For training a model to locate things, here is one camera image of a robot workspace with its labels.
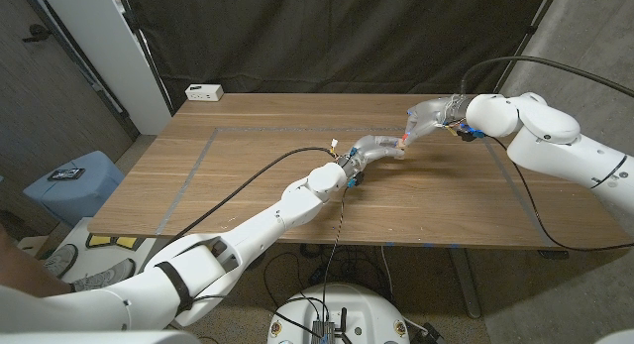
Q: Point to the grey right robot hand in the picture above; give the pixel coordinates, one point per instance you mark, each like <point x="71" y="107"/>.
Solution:
<point x="431" y="115"/>

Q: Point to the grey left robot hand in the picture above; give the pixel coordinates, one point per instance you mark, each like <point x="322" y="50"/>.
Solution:
<point x="369" y="149"/>

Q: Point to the wooden block with holes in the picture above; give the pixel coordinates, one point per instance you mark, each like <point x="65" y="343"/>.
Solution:
<point x="399" y="145"/>

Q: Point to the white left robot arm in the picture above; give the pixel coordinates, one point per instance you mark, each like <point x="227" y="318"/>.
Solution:
<point x="233" y="260"/>

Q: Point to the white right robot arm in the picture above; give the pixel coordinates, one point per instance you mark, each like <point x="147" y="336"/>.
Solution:
<point x="555" y="141"/>

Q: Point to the black curtain backdrop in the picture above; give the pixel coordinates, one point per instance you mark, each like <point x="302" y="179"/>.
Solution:
<point x="322" y="36"/>

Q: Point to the wooden table panel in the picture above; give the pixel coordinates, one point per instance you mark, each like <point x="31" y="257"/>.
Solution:
<point x="247" y="129"/>

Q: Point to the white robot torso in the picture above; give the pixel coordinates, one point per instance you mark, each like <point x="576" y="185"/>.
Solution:
<point x="342" y="309"/>

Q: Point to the grey table leg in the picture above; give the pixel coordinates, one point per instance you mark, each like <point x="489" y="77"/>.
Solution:
<point x="465" y="284"/>

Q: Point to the white power strip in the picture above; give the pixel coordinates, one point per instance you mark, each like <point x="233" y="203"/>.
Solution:
<point x="204" y="92"/>

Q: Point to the white floor platform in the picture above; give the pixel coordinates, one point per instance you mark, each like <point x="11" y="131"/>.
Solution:
<point x="104" y="252"/>

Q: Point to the yellow and black floor pad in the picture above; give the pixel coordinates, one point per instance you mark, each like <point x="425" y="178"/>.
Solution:
<point x="99" y="241"/>

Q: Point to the white pillar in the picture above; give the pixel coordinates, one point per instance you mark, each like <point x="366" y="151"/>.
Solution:
<point x="99" y="46"/>

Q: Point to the grey sneaker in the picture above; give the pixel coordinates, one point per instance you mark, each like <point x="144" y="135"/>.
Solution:
<point x="60" y="261"/>
<point x="106" y="278"/>

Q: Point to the blue stool with phone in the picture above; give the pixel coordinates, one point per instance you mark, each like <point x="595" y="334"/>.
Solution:
<point x="74" y="195"/>

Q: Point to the black phone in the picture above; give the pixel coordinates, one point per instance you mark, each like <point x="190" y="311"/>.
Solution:
<point x="65" y="174"/>

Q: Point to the person's bare leg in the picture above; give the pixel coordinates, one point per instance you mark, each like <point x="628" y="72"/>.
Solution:
<point x="25" y="277"/>

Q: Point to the black backdrop frame pole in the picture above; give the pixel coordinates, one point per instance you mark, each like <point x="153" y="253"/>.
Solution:
<point x="527" y="27"/>
<point x="149" y="61"/>

